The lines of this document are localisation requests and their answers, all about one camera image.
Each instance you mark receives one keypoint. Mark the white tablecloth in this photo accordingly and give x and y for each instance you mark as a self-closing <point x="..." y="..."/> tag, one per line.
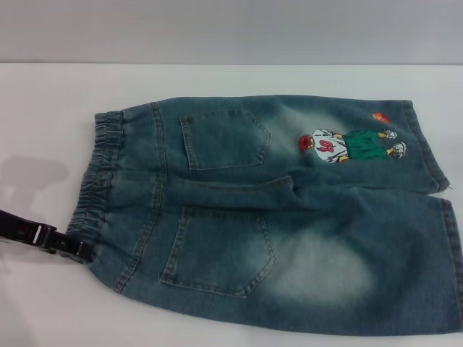
<point x="253" y="79"/>

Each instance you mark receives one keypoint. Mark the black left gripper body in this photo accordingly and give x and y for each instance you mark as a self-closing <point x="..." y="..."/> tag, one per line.
<point x="16" y="227"/>

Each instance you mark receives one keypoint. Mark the blue denim shorts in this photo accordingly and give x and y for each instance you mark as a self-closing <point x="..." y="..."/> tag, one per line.
<point x="217" y="217"/>

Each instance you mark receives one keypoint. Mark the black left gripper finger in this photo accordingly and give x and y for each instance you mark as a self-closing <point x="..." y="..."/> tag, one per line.
<point x="68" y="247"/>

